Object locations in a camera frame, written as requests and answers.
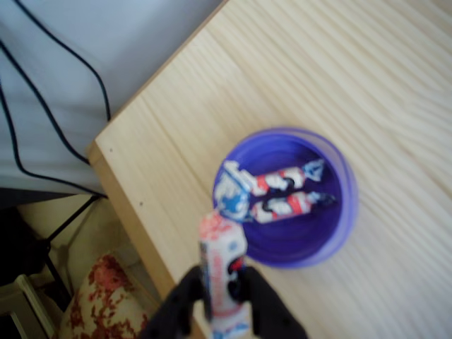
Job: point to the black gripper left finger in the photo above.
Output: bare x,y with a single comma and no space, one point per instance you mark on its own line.
173,310

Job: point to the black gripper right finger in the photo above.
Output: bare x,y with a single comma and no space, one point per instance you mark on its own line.
272,318

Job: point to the red white blue candy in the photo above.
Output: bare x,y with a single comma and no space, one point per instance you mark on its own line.
279,182
282,208
220,247

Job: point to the purple plastic bowl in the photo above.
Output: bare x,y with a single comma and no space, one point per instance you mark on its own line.
300,243

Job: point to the floral red white cushion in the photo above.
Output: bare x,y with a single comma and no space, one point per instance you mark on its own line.
102,300

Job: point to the black metal stand leg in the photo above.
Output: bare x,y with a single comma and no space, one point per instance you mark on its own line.
76,219

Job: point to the white furniture frame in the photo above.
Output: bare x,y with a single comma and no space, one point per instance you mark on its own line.
31,300

